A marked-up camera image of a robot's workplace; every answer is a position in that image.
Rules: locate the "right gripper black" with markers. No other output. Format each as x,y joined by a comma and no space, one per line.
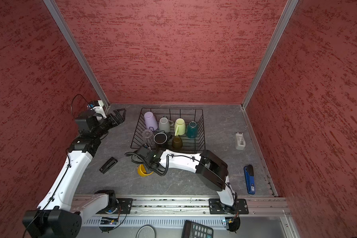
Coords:
147,163

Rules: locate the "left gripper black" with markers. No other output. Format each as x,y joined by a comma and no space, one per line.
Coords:
121,119

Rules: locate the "black mug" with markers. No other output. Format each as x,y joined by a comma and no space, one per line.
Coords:
161,139

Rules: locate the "yellow mug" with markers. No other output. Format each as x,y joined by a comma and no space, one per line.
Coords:
142,171

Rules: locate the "clear glass tumbler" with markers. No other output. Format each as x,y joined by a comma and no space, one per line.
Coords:
148,137

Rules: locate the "olive green glass cup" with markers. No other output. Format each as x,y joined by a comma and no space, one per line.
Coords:
177,143

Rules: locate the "lavender plastic cup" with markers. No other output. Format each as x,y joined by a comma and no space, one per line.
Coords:
150,121

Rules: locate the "white ceramic mug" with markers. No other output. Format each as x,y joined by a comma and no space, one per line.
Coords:
165,125

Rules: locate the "cream mug green handle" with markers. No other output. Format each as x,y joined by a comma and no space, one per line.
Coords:
180,127

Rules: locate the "white cup dark green base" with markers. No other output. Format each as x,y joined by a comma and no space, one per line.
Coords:
192,130

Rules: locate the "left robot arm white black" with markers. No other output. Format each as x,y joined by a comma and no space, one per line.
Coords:
53,217

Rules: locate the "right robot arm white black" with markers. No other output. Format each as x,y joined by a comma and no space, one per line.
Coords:
208,167

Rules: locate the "black stapler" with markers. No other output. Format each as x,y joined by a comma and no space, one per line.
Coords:
108,165

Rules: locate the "round grey disc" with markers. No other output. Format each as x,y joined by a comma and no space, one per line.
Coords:
146,231

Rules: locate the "black calculator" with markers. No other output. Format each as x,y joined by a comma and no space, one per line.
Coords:
195,230

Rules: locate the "white plastic tape dispenser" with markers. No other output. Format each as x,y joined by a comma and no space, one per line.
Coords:
240,141

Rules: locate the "blue stapler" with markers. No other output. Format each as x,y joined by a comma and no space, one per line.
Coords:
249,177

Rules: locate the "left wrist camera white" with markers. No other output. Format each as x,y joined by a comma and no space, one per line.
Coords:
97,106

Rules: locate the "black wire dish rack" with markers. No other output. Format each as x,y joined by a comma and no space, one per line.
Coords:
190,145

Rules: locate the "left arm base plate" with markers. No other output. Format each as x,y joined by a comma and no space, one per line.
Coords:
122,206

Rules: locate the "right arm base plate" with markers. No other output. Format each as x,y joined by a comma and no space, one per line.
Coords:
216,207

